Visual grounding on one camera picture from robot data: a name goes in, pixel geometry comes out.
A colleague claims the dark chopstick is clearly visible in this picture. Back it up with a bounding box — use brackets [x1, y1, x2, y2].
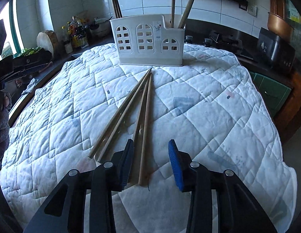
[114, 0, 122, 18]

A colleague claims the wooden glass cabinet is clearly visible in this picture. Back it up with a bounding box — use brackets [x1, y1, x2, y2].
[267, 0, 301, 143]

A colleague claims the copper inner pot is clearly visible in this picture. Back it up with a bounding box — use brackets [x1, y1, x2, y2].
[267, 12, 294, 43]

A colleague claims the white quilted cloth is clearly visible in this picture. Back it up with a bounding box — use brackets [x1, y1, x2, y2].
[0, 44, 297, 232]

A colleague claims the black rice cooker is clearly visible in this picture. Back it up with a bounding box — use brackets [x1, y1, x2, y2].
[257, 28, 295, 71]

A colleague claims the bowl of green vegetables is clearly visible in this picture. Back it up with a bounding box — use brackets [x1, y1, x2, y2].
[14, 46, 45, 58]

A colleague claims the white utensil holder caddy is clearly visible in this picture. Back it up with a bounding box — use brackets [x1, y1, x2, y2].
[110, 14, 185, 66]

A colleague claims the white pressure cooker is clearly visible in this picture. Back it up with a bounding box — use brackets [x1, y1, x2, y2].
[89, 17, 111, 37]

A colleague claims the wall socket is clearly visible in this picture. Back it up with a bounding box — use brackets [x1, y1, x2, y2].
[247, 5, 257, 17]

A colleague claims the wooden spoon handle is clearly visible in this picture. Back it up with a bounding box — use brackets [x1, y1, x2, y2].
[178, 0, 195, 28]

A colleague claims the round wooden cutting board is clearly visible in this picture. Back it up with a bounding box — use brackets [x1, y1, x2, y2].
[36, 30, 59, 59]

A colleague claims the gloved left hand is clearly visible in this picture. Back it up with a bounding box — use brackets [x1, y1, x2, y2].
[0, 91, 11, 161]

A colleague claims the black gas stove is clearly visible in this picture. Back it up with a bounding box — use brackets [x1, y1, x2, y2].
[185, 30, 254, 60]

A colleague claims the yellow cap oil bottle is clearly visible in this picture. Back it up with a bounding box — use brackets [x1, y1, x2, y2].
[61, 16, 89, 54]

